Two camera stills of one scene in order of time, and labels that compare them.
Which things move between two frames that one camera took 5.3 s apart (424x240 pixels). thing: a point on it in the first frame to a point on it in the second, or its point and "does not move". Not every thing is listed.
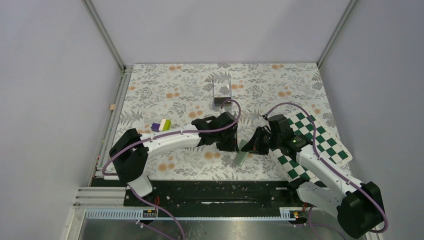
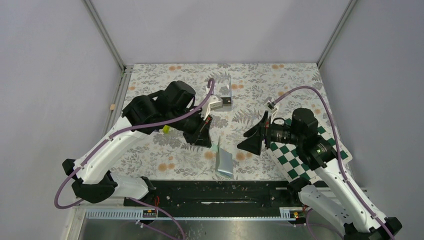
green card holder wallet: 241,155 to 224,162
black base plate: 215,195 does not move
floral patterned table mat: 163,98 does not move
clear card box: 222,91 does not move
